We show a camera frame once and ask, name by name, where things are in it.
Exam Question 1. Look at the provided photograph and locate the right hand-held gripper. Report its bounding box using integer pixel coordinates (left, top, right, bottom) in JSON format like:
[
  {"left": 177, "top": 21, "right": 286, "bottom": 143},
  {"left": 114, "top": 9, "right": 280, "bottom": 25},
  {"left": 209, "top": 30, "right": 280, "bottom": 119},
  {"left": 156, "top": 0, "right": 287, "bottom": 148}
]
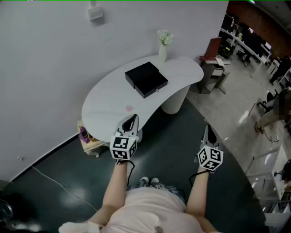
[{"left": 196, "top": 124, "right": 224, "bottom": 172}]

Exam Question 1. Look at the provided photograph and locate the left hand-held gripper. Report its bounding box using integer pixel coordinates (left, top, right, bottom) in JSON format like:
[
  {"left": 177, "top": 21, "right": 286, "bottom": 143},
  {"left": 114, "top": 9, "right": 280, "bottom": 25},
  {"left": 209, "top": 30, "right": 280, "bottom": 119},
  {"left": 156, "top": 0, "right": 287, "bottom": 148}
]
[{"left": 110, "top": 114, "right": 140, "bottom": 161}]

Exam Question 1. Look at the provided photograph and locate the black box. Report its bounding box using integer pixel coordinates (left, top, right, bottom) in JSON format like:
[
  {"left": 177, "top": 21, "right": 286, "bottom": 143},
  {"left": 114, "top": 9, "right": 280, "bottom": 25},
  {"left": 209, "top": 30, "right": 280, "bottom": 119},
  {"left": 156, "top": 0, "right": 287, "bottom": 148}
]
[{"left": 124, "top": 61, "right": 169, "bottom": 99}]

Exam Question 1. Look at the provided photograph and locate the person's right forearm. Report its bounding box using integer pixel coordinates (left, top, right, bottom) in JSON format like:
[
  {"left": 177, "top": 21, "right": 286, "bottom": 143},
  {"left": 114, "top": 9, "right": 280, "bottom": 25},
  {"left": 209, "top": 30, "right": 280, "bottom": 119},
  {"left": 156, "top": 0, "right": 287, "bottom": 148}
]
[{"left": 186, "top": 170, "right": 212, "bottom": 217}]

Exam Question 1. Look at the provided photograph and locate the person's left forearm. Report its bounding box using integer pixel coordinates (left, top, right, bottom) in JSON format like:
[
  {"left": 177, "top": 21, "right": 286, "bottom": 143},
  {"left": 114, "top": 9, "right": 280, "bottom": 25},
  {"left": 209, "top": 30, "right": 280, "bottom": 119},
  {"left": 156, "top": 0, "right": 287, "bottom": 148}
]
[{"left": 101, "top": 161, "right": 128, "bottom": 216}]

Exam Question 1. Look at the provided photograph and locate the cream storage cart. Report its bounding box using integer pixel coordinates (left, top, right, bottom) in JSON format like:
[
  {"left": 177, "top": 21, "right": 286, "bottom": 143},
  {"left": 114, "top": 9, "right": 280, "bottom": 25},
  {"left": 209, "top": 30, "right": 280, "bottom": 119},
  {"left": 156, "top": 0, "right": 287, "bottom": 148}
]
[{"left": 76, "top": 120, "right": 109, "bottom": 158}]

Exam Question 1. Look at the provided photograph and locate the purple pouch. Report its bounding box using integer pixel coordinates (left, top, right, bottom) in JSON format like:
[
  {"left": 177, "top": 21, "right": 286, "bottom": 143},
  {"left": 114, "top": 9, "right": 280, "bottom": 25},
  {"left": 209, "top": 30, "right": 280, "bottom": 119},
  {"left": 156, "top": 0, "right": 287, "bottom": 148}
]
[{"left": 78, "top": 127, "right": 92, "bottom": 144}]

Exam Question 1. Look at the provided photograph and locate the white curved table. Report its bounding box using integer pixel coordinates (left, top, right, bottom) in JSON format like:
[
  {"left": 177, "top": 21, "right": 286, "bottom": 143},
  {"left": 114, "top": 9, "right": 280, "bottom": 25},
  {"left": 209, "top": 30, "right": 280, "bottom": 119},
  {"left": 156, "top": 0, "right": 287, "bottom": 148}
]
[{"left": 81, "top": 55, "right": 204, "bottom": 144}]

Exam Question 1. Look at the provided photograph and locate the grey side cabinet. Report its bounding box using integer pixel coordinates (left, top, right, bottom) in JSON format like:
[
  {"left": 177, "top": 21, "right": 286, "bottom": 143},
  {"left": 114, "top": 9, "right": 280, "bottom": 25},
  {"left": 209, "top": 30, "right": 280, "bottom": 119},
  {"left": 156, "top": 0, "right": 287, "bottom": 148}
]
[{"left": 196, "top": 55, "right": 232, "bottom": 95}]

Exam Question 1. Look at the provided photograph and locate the person's plaid skirt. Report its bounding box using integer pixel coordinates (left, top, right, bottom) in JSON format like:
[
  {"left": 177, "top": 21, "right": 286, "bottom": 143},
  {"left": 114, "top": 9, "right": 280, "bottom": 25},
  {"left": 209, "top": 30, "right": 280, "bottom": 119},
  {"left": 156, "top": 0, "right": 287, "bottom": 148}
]
[{"left": 124, "top": 181, "right": 186, "bottom": 199}]

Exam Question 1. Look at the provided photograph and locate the black office chair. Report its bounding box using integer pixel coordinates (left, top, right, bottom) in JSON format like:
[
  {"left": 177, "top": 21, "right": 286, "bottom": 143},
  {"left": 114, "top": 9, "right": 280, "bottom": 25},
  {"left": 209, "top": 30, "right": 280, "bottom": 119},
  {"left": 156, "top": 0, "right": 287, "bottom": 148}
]
[{"left": 256, "top": 89, "right": 280, "bottom": 114}]

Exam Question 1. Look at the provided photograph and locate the white ribbed vase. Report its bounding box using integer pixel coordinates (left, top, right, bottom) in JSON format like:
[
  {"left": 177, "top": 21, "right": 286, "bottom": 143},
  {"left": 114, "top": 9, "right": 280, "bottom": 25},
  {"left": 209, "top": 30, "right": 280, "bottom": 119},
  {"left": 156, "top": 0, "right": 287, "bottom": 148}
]
[{"left": 158, "top": 44, "right": 168, "bottom": 64}]

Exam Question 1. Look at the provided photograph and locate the person's pink top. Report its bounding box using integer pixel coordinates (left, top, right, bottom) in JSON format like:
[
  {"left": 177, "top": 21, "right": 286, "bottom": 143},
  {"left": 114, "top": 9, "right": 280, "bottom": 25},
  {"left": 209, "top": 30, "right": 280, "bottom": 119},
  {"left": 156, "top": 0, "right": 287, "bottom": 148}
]
[{"left": 58, "top": 185, "right": 226, "bottom": 233}]

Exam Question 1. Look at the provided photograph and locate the red-brown board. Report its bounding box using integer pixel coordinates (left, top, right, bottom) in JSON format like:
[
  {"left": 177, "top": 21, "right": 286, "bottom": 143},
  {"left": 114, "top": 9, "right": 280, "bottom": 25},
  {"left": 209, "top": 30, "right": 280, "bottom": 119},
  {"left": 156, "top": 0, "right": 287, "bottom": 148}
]
[{"left": 205, "top": 37, "right": 222, "bottom": 57}]

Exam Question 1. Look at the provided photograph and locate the long white desk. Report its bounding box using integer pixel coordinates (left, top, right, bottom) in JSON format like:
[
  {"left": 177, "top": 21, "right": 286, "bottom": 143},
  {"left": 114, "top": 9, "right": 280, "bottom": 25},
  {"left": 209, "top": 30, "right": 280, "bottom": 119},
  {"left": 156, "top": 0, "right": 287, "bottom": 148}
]
[{"left": 219, "top": 27, "right": 273, "bottom": 78}]

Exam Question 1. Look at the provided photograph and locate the white flower bunch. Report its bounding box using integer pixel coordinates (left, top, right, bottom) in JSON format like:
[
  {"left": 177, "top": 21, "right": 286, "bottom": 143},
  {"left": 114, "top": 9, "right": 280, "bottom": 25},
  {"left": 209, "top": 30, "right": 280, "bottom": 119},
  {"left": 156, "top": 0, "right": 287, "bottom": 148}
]
[{"left": 157, "top": 29, "right": 175, "bottom": 46}]

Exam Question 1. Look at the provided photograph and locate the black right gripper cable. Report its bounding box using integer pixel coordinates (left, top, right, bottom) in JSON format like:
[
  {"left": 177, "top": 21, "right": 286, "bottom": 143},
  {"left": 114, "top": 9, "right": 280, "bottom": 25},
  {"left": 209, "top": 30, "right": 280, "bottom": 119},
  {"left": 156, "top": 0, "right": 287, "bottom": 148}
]
[{"left": 189, "top": 170, "right": 209, "bottom": 190}]

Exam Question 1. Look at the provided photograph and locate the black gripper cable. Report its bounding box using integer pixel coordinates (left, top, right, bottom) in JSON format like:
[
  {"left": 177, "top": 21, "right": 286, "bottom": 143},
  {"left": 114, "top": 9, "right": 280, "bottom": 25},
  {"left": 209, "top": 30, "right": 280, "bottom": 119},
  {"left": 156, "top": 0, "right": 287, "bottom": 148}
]
[
  {"left": 125, "top": 160, "right": 136, "bottom": 187},
  {"left": 189, "top": 170, "right": 209, "bottom": 190}
]

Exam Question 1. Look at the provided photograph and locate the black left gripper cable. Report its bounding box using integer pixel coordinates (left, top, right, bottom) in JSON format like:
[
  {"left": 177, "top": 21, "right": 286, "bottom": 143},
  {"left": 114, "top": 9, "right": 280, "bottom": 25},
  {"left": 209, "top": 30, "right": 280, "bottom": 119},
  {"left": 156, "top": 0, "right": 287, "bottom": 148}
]
[{"left": 125, "top": 160, "right": 136, "bottom": 187}]

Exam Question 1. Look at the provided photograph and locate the white floor cable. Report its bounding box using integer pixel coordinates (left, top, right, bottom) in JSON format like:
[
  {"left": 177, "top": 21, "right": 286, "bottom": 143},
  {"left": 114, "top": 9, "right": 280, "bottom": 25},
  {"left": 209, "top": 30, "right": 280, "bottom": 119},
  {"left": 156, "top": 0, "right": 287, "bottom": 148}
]
[{"left": 30, "top": 164, "right": 99, "bottom": 212}]

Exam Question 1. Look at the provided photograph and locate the white wall-mounted unit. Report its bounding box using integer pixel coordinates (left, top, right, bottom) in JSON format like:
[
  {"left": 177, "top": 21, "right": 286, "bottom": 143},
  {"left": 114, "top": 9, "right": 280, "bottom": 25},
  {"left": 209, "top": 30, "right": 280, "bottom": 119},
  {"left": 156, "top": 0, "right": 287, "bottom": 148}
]
[{"left": 88, "top": 6, "right": 105, "bottom": 21}]

